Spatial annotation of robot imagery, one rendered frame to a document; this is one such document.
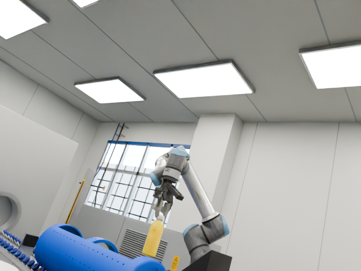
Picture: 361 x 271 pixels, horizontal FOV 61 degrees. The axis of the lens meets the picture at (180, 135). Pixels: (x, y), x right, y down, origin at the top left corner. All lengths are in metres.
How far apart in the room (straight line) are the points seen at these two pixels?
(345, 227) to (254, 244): 1.10
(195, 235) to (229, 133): 2.59
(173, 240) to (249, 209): 1.45
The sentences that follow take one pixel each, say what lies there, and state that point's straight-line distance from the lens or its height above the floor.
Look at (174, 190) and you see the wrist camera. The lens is 1.57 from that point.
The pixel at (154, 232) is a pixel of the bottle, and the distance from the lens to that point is 1.57.
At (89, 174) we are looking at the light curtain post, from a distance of 2.82.
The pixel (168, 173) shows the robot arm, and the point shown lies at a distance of 1.61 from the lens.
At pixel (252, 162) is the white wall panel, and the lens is 4.64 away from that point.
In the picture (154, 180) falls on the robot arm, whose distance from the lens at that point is 1.75.
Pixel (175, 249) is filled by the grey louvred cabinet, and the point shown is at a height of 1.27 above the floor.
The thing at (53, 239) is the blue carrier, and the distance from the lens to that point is 1.99.
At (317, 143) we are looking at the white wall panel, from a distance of 4.46.
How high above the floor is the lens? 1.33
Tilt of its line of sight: 19 degrees up
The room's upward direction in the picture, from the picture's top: 18 degrees clockwise
